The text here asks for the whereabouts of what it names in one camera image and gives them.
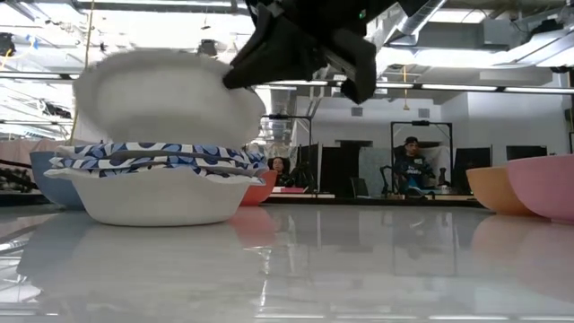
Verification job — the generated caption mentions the orange plastic bowl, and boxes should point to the orange plastic bowl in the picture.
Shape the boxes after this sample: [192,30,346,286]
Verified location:
[465,166,535,216]

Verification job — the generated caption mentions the person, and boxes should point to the person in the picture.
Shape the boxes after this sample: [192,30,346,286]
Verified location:
[267,156,291,188]
[393,136,437,197]

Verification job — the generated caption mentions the long suspended light strip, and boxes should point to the long suspended light strip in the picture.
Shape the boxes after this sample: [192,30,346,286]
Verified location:
[255,79,574,94]

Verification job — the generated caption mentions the silver ceiling air duct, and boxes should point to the silver ceiling air duct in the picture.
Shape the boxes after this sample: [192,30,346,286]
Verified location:
[367,0,449,46]

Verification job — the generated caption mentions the coral red plastic bowl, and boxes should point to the coral red plastic bowl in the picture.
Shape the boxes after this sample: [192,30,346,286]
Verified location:
[239,170,279,207]

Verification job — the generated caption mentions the white scalloped bottom bowl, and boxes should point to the white scalloped bottom bowl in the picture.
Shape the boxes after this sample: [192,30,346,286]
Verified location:
[43,166,266,227]

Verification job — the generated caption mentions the blue plastic bowl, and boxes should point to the blue plastic bowl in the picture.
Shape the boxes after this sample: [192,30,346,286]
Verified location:
[29,151,86,211]

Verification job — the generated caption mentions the black metal frame stand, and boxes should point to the black metal frame stand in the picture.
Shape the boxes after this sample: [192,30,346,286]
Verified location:
[262,114,314,198]
[389,119,454,197]

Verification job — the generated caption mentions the pink plastic bowl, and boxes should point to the pink plastic bowl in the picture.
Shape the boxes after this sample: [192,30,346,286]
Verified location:
[507,154,574,224]

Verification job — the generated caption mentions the black panel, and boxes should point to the black panel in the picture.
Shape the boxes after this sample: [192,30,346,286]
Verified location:
[320,145,360,198]

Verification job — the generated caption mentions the corrugated silver duct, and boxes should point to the corrugated silver duct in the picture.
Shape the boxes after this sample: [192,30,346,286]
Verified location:
[268,87,297,144]

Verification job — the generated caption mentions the pink cloth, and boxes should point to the pink cloth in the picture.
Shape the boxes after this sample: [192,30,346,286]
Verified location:
[0,138,68,180]

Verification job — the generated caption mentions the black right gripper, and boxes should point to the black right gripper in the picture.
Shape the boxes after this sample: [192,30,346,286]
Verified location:
[222,0,400,105]

